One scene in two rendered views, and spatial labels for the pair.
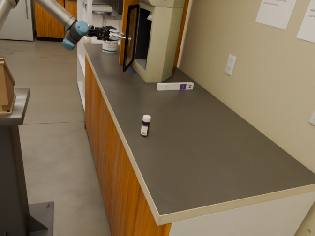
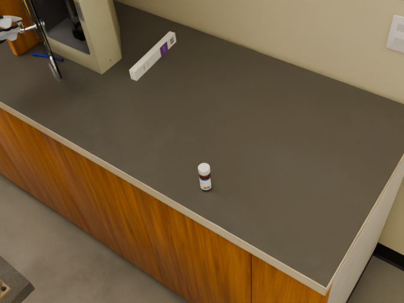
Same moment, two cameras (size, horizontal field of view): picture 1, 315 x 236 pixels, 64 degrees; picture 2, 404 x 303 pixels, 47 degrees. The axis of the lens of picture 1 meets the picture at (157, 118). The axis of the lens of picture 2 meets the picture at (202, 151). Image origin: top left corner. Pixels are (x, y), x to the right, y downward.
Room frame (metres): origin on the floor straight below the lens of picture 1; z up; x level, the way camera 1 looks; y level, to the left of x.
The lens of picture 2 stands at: (0.18, 0.37, 2.02)
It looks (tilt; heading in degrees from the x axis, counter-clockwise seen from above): 49 degrees down; 336
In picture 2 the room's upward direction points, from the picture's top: 7 degrees counter-clockwise
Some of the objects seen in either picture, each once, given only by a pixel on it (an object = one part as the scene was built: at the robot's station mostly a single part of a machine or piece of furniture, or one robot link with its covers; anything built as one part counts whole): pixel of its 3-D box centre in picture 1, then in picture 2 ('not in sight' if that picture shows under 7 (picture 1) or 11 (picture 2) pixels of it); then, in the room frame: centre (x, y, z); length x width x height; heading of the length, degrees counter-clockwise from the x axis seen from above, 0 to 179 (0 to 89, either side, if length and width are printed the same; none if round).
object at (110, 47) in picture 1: (110, 42); not in sight; (2.22, 0.52, 1.02); 0.13 x 0.13 x 0.15
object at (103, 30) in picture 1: (99, 32); not in sight; (1.62, 0.45, 1.20); 0.12 x 0.09 x 0.08; 88
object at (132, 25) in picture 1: (131, 37); (30, 12); (1.70, 0.26, 1.19); 0.30 x 0.01 x 0.40; 178
